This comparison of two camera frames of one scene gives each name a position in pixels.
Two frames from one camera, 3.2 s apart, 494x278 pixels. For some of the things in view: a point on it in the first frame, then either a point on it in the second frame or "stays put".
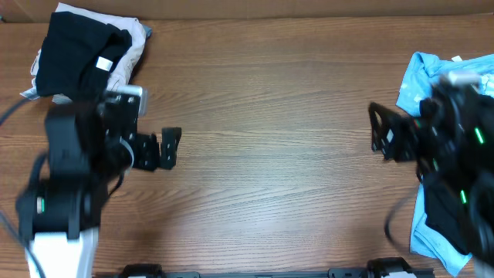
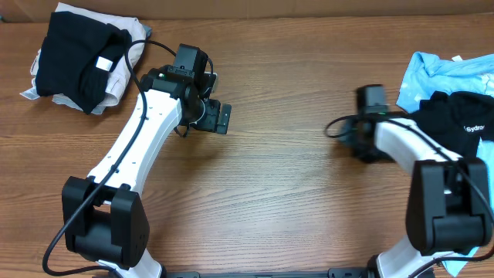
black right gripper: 409,127 to 350,126
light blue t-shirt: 421,75 stays put
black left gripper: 136,150 to 224,118
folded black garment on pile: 78,56 stays put
